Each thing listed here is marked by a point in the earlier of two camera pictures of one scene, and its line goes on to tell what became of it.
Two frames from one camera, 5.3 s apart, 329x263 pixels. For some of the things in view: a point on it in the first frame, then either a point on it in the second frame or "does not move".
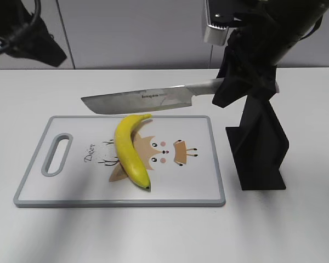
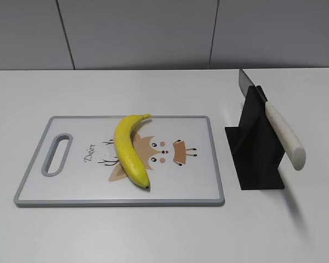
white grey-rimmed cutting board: [75, 164] does not move
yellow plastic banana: [129, 158] does not move
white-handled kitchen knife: [149, 98] → [296, 152]
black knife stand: [258, 146] does not move
